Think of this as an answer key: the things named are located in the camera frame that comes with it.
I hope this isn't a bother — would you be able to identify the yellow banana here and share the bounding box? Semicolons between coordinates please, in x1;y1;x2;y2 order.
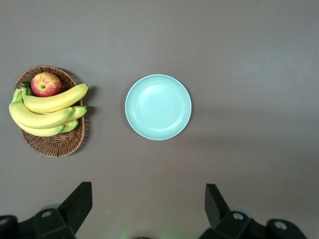
11;117;66;137
21;83;89;113
9;98;75;129
61;119;79;133

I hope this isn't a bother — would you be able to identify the red yellow apple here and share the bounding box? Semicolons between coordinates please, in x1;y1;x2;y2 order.
31;72;63;98

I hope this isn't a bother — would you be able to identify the light green round plate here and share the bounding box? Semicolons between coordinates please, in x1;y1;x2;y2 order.
125;74;192;141

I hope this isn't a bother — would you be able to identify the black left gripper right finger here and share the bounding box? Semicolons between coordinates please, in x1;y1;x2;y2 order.
199;183;307;239

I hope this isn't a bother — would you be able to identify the brown wicker basket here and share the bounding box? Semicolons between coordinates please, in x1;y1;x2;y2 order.
14;65;86;158

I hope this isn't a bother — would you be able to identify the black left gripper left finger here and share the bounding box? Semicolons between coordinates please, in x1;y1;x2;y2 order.
0;181;93;239

